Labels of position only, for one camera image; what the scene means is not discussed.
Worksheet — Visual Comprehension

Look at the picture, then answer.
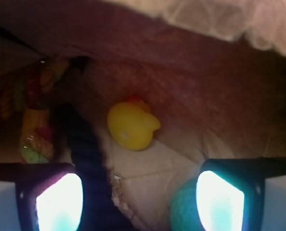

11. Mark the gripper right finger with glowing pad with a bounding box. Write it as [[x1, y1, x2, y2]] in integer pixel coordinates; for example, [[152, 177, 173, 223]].
[[196, 157, 286, 231]]

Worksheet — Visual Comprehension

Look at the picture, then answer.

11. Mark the crumpled brown paper bag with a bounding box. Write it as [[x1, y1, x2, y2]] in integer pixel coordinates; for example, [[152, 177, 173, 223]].
[[0, 0, 286, 231]]

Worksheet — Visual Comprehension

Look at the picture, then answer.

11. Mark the green rubber ball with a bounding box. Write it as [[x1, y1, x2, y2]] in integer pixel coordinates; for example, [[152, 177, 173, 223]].
[[170, 178, 204, 231]]

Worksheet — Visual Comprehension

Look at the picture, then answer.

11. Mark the yellow rubber duck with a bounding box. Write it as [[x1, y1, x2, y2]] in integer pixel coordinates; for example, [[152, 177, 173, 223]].
[[107, 94, 161, 151]]

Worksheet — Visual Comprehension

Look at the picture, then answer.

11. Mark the multicolour rope ring toy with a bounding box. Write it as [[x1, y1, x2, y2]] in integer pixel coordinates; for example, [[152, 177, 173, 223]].
[[0, 57, 70, 164]]

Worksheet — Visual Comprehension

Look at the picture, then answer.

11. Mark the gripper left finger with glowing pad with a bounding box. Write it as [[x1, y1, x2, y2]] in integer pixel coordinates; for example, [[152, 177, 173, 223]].
[[0, 163, 83, 231]]

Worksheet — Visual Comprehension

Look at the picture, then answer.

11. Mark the dark navy rope toy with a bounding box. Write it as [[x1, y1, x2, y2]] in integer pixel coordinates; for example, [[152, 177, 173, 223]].
[[54, 103, 135, 231]]

